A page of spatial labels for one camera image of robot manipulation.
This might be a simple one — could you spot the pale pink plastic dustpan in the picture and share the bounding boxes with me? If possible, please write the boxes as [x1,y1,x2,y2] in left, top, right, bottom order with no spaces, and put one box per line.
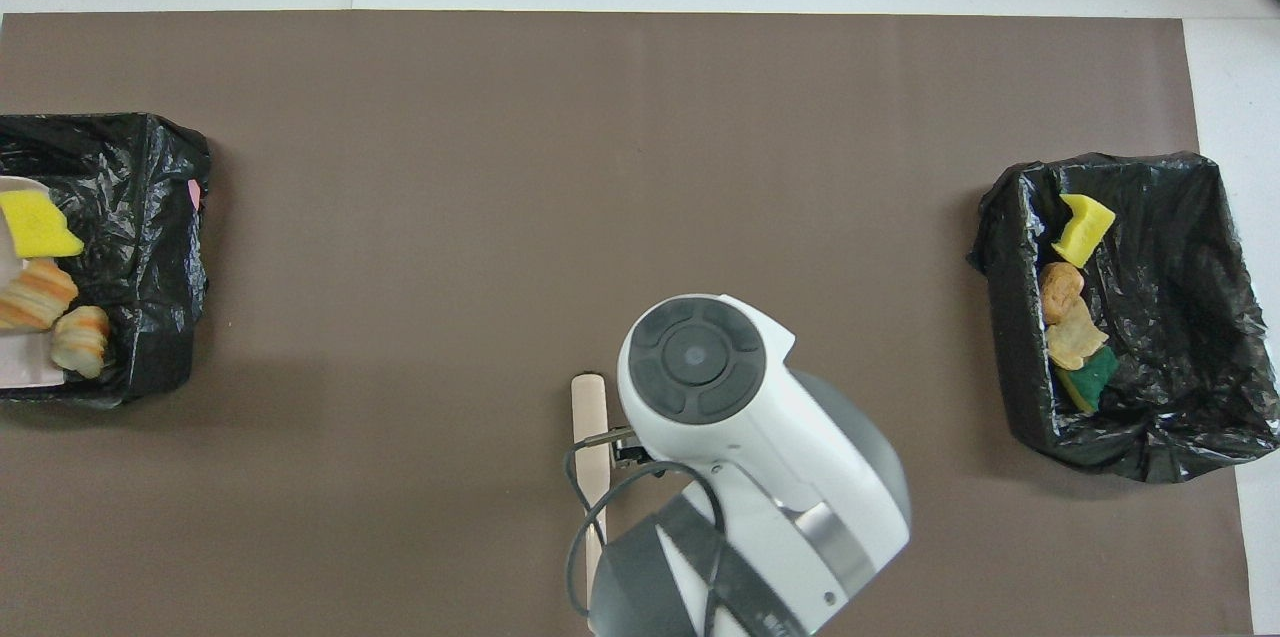
[0,175,66,389]

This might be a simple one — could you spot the brown oval bread bun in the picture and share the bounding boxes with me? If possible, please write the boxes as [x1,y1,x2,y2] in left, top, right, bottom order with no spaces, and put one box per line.
[1038,262,1085,326]

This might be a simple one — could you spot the beige brush black bristles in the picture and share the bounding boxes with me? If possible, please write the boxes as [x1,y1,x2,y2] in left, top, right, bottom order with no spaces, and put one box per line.
[571,373,612,636]

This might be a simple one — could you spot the yellow sponge piece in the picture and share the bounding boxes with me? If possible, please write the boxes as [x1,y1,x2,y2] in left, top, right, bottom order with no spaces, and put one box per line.
[1050,193,1117,269]
[1055,345,1120,415]
[0,190,86,260]

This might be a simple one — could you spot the bin with black bag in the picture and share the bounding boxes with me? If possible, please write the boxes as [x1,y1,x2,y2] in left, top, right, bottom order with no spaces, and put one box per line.
[966,152,1280,485]
[0,112,213,408]

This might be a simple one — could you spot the brown table mat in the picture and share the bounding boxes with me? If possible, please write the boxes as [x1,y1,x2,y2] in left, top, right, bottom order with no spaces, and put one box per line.
[0,10,1256,637]

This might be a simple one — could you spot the striped croissant bread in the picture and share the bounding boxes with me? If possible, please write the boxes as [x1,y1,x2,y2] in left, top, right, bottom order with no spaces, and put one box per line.
[50,305,111,380]
[0,258,79,332]

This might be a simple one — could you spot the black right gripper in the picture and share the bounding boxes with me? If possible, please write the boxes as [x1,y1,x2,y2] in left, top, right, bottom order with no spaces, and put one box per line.
[576,427,666,470]

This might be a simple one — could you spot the pale torn bread piece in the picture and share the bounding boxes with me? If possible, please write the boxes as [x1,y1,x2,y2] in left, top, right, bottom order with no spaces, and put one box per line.
[1045,300,1109,371]

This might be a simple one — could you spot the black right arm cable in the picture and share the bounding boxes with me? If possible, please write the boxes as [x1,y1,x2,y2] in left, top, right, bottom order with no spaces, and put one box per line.
[563,427,727,637]

